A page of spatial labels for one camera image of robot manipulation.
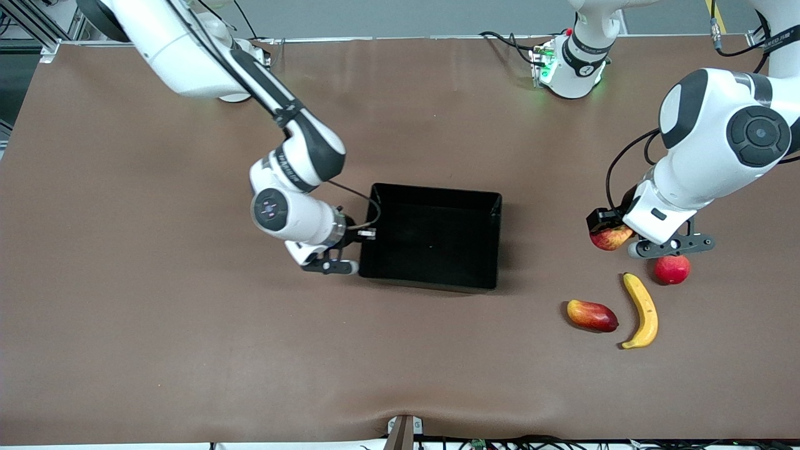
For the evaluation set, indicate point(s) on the table cover mat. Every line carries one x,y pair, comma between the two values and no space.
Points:
156,312

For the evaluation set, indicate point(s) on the red yellow mango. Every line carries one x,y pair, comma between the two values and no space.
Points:
590,315

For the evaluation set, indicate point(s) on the black rectangular plastic box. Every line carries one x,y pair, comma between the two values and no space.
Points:
431,240

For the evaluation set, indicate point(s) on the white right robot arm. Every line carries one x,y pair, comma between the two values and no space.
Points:
187,56

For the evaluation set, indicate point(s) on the red yellow apple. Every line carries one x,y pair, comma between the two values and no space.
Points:
609,241

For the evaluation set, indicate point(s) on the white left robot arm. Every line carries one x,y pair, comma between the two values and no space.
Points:
719,125

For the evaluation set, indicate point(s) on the aluminium frame profile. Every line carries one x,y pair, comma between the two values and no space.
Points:
37,31

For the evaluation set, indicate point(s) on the camera mount post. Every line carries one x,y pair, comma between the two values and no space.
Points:
403,434

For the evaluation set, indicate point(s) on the yellow banana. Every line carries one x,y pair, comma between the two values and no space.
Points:
647,312

